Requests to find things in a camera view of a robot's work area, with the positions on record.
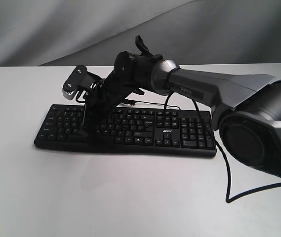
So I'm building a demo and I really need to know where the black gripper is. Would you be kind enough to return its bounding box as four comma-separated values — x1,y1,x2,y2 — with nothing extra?
79,74,143,137

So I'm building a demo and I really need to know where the black acer keyboard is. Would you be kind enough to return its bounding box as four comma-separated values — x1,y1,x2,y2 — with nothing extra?
34,104,216,158

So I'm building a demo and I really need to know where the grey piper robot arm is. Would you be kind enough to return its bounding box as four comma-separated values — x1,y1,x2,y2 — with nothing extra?
62,51,281,178

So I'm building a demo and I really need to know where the grey backdrop cloth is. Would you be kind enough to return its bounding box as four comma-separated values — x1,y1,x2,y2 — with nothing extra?
0,0,281,66

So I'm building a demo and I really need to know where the black keyboard usb cable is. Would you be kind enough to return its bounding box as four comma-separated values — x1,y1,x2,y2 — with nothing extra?
120,98,182,111

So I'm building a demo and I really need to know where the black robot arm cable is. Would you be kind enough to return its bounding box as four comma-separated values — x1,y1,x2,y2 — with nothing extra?
163,92,281,203

